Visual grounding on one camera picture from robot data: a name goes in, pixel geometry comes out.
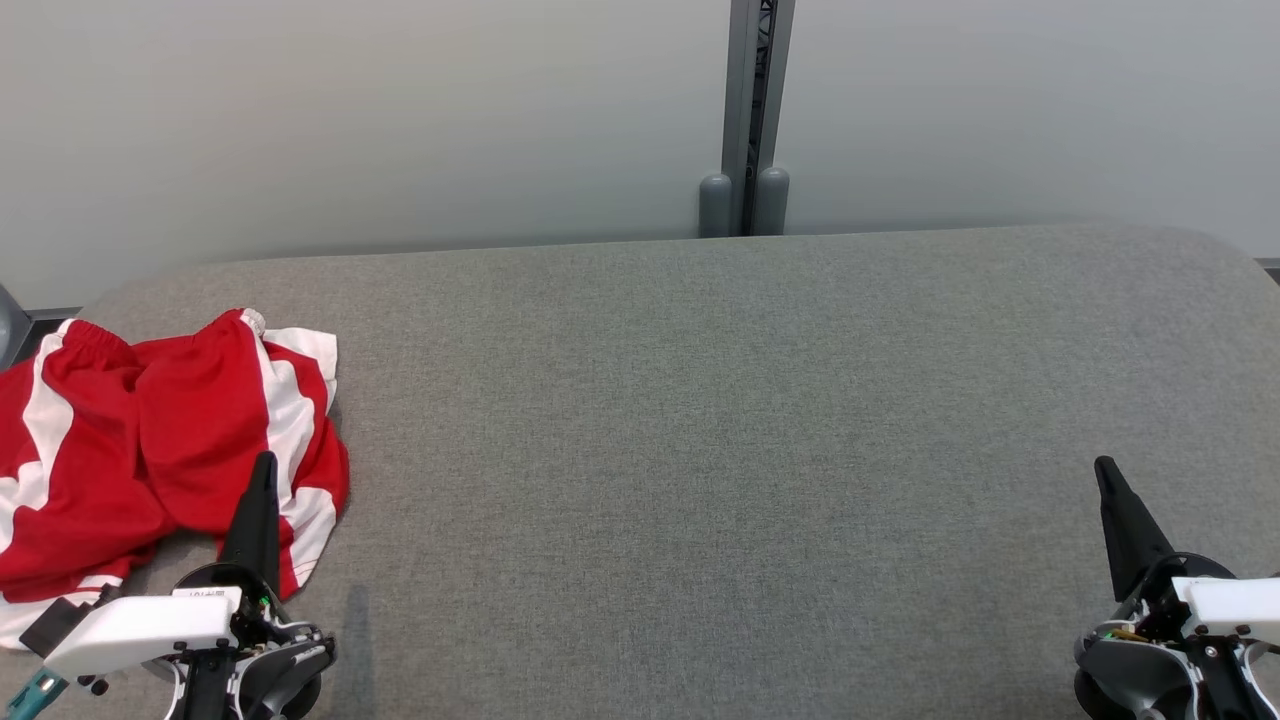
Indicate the grey cylindrical post foot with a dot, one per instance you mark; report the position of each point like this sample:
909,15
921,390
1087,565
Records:
715,205
771,200

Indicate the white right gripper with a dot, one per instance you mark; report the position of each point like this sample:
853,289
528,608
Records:
1230,605

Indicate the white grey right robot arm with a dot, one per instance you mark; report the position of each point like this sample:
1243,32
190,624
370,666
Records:
1160,670

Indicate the grey partition post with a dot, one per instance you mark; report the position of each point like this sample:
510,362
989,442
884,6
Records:
757,90

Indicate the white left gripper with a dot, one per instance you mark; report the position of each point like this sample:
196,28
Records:
150,630

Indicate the teal left camera connector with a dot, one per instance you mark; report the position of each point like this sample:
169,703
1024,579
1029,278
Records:
30,695

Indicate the grey chair frame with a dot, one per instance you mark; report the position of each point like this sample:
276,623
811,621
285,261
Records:
10,325

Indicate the red shorts with white stripes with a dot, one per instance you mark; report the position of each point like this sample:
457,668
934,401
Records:
180,440

